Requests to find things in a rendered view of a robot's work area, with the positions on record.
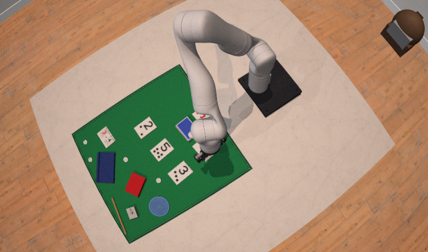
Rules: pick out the blue card stack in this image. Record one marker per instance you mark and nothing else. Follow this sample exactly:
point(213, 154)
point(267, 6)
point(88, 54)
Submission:
point(185, 126)

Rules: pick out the red flat box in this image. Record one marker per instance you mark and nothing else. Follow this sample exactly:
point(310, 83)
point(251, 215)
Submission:
point(135, 184)

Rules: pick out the white rules card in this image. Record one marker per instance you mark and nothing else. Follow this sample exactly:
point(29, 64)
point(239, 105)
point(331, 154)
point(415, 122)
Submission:
point(106, 137)

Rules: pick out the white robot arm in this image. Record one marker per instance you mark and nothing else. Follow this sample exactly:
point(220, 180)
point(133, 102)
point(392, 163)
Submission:
point(204, 26)

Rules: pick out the blue round coaster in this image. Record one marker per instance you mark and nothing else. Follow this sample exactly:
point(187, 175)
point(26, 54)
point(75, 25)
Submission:
point(159, 206)

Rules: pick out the blue rectangular card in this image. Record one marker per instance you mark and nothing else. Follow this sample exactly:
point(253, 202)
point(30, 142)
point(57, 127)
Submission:
point(196, 146)

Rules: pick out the dark blue rectangular tile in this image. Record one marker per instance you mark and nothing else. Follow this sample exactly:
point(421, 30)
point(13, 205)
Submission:
point(105, 169)

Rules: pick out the beige card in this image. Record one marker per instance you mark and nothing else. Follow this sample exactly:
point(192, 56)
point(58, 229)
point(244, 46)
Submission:
point(180, 172)
point(162, 149)
point(145, 127)
point(198, 116)

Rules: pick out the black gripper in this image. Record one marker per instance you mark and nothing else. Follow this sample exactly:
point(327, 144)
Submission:
point(199, 156)

